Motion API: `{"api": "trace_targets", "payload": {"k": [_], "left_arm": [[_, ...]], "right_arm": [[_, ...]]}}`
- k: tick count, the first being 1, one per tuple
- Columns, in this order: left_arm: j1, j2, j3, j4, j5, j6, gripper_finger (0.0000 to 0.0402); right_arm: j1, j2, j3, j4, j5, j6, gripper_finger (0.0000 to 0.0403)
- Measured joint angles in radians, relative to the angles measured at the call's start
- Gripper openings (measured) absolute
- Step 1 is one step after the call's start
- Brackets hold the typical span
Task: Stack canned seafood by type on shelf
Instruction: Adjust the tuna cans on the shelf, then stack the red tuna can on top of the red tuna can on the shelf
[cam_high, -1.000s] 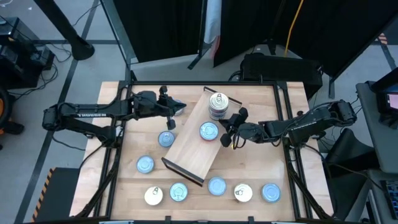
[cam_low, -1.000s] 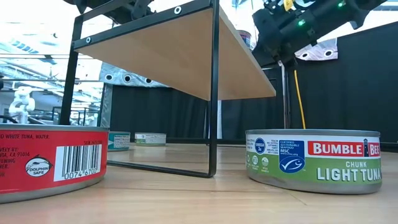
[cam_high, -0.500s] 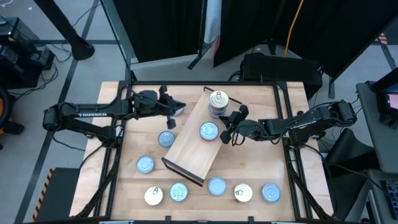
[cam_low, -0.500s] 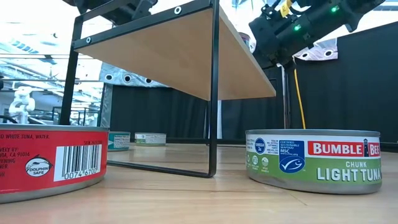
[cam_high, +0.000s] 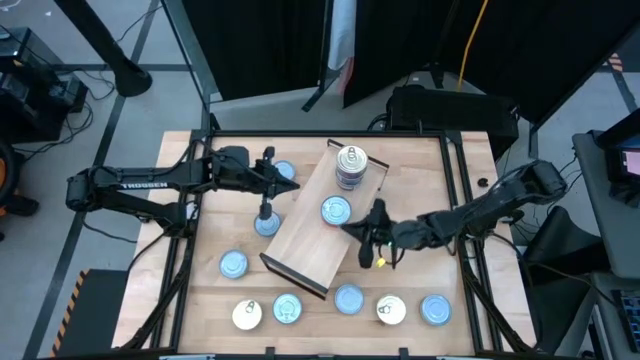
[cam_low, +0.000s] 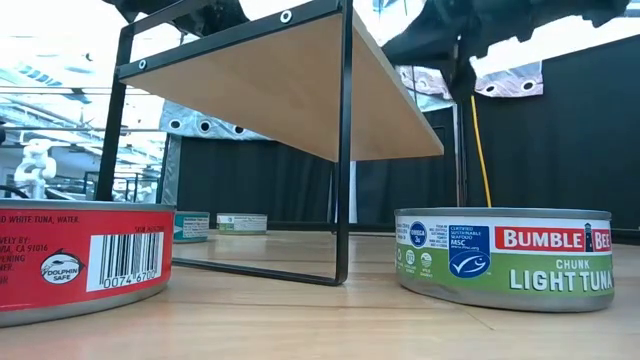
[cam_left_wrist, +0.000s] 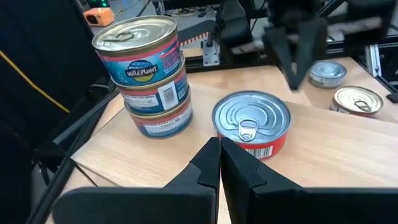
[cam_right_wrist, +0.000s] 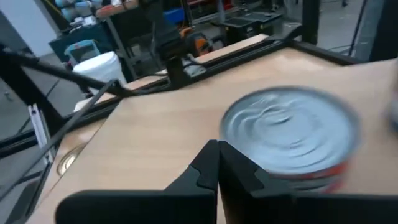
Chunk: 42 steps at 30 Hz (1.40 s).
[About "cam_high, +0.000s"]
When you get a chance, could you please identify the black office chair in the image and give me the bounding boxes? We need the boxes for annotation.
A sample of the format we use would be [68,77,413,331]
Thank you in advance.
[519,204,609,356]

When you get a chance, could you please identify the black hazard-striped platform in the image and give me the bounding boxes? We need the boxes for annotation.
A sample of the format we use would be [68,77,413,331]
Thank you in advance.
[49,268,130,359]

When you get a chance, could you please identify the teal tuna can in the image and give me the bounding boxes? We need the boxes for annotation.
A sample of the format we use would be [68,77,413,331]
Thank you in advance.
[253,210,283,239]

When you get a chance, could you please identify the black monitor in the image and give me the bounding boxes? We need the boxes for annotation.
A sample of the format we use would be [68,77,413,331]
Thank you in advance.
[597,108,640,206]

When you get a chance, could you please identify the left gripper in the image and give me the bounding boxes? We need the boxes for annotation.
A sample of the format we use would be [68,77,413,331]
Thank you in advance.
[248,146,300,222]

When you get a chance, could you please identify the grey metal post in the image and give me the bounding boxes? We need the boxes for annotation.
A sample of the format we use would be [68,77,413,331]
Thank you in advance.
[158,0,224,132]

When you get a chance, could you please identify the Bumble Bee light tuna can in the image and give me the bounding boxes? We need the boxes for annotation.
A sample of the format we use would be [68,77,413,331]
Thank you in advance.
[420,294,454,327]
[333,283,366,316]
[218,249,250,280]
[273,159,297,181]

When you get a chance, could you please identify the wooden shelf with black frame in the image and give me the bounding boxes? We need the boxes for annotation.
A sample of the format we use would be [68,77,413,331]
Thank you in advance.
[258,138,391,301]

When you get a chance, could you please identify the black pole with round base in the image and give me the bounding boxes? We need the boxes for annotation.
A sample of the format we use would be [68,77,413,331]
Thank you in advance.
[53,0,154,99]

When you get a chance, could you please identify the black curtain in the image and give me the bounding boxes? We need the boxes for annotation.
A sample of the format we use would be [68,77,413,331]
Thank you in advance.
[180,0,334,101]
[343,0,640,126]

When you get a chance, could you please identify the yellow cable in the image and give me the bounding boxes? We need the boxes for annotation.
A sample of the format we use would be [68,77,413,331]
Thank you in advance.
[456,0,490,93]

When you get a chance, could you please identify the orange black floor machine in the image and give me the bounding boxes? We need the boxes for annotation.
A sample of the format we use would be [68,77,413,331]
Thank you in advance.
[0,139,40,241]

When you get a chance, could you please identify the black equipment cart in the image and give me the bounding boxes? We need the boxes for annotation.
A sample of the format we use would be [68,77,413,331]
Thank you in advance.
[0,27,90,146]

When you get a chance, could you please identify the black keyboard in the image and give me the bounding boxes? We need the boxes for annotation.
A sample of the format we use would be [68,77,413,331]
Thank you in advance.
[610,288,640,354]

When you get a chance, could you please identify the black equipment box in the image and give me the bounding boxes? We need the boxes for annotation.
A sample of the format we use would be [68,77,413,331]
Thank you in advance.
[385,84,521,161]

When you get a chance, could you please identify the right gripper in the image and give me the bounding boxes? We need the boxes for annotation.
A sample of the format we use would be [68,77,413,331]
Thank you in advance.
[342,199,401,269]

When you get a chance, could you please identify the grey desk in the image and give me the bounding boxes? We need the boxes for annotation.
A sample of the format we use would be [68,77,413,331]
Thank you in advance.
[572,129,640,281]
[589,272,640,360]

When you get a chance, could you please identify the black stand foot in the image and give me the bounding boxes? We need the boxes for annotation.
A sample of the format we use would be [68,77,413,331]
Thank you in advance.
[301,0,335,113]

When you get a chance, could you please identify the red white tuna can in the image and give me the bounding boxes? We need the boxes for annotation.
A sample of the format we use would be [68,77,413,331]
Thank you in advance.
[272,292,304,325]
[320,194,353,227]

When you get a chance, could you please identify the black aluminium table frame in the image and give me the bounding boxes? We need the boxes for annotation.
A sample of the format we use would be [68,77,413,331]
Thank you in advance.
[119,128,534,357]

